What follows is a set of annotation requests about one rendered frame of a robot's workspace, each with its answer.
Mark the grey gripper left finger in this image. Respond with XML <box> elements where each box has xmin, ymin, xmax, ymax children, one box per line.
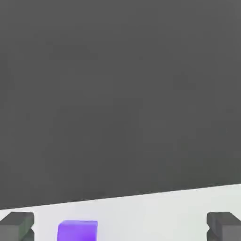
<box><xmin>0</xmin><ymin>211</ymin><xmax>35</xmax><ymax>241</ymax></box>

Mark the small purple cube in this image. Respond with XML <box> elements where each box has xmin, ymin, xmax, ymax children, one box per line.
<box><xmin>57</xmin><ymin>220</ymin><xmax>98</xmax><ymax>241</ymax></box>

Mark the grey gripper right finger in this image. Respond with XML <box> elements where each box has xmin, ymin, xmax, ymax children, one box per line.
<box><xmin>206</xmin><ymin>211</ymin><xmax>241</xmax><ymax>241</ymax></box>

